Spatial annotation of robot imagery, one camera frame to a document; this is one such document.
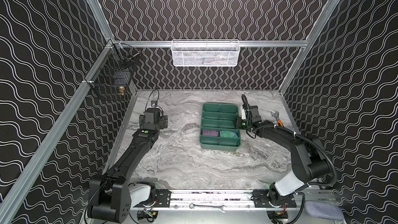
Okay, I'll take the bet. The blue orange striped sock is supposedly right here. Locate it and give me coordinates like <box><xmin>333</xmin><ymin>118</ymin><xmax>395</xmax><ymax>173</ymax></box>
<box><xmin>219</xmin><ymin>130</ymin><xmax>238</xmax><ymax>138</ymax></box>

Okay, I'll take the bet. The green divided plastic tray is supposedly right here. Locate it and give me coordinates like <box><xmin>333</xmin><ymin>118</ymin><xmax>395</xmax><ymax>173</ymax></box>
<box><xmin>199</xmin><ymin>102</ymin><xmax>241</xmax><ymax>152</ymax></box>

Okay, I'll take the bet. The purple striped sock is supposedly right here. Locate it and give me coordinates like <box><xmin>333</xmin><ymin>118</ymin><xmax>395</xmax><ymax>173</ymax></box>
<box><xmin>202</xmin><ymin>130</ymin><xmax>219</xmax><ymax>137</ymax></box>

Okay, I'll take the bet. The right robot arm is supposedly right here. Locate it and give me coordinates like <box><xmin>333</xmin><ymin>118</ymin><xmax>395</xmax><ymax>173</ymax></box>
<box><xmin>235</xmin><ymin>94</ymin><xmax>337</xmax><ymax>200</ymax></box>

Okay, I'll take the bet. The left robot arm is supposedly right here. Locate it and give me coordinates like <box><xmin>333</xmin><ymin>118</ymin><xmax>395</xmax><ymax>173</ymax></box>
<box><xmin>85</xmin><ymin>100</ymin><xmax>168</xmax><ymax>224</ymax></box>

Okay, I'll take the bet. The brass padlock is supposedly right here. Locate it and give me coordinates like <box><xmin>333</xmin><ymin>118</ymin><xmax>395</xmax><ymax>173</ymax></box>
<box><xmin>119</xmin><ymin>86</ymin><xmax>125</xmax><ymax>96</ymax></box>

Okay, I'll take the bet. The silver combination wrench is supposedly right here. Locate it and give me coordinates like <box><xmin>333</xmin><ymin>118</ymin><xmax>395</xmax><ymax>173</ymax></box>
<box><xmin>189</xmin><ymin>203</ymin><xmax>226</xmax><ymax>213</ymax></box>

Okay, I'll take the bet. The grey cloth pad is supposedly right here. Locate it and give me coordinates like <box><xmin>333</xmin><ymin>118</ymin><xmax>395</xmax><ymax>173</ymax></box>
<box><xmin>304</xmin><ymin>201</ymin><xmax>344</xmax><ymax>222</ymax></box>

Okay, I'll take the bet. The orange handled adjustable wrench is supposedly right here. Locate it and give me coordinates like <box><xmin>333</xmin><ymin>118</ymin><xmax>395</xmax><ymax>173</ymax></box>
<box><xmin>271</xmin><ymin>111</ymin><xmax>284</xmax><ymax>127</ymax></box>

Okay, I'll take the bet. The black wire wall basket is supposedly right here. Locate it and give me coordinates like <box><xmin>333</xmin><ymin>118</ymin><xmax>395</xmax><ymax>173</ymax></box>
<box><xmin>89</xmin><ymin>45</ymin><xmax>142</xmax><ymax>102</ymax></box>

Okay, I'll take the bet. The white mesh wall basket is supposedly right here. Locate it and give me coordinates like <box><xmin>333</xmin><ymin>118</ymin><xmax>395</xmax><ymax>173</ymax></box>
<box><xmin>171</xmin><ymin>39</ymin><xmax>240</xmax><ymax>67</ymax></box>

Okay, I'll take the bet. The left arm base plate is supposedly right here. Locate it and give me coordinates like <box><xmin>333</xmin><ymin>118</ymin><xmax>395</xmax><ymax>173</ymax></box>
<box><xmin>143</xmin><ymin>189</ymin><xmax>172</xmax><ymax>208</ymax></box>

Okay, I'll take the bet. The aluminium front rail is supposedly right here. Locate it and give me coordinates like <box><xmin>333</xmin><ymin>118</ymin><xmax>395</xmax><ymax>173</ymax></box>
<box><xmin>88</xmin><ymin>188</ymin><xmax>340</xmax><ymax>211</ymax></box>

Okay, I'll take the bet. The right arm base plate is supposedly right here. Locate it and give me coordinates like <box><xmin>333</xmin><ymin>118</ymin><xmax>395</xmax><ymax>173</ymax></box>
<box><xmin>250</xmin><ymin>189</ymin><xmax>297</xmax><ymax>208</ymax></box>

